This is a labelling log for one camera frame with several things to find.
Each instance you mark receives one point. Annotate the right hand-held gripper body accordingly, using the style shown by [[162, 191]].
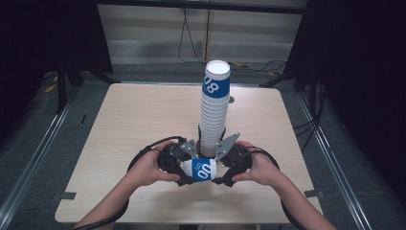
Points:
[[236, 159]]

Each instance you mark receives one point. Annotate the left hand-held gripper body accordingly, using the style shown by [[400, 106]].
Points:
[[170, 158]]

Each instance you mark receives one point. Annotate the blue and white paper cup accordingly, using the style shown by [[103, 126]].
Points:
[[202, 171]]

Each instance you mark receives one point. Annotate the dark round cup holder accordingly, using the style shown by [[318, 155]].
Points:
[[198, 137]]

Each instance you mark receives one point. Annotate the stack of white paper cups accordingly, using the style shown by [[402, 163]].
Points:
[[214, 121]]

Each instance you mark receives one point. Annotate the person's left hand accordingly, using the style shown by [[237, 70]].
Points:
[[145, 169]]

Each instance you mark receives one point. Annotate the person's right hand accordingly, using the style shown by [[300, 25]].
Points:
[[263, 172]]

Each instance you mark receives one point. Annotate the round table grommet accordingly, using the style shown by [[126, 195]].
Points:
[[231, 99]]

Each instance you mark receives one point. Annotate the grey tape piece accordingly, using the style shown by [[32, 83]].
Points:
[[311, 193], [65, 195]]

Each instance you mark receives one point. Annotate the small black floor tape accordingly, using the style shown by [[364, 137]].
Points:
[[83, 118]]

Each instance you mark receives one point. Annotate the black metal stand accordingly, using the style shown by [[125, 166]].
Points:
[[62, 89], [287, 78]]

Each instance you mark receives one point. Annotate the yellow tape strip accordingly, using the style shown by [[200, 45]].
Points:
[[50, 88]]

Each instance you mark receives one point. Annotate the black curtain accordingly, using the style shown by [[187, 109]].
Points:
[[48, 32], [357, 64]]

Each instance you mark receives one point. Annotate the black horizontal bar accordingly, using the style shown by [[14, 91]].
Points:
[[204, 6]]

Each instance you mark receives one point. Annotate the metal floor rail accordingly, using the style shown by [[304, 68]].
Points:
[[332, 153], [35, 147]]

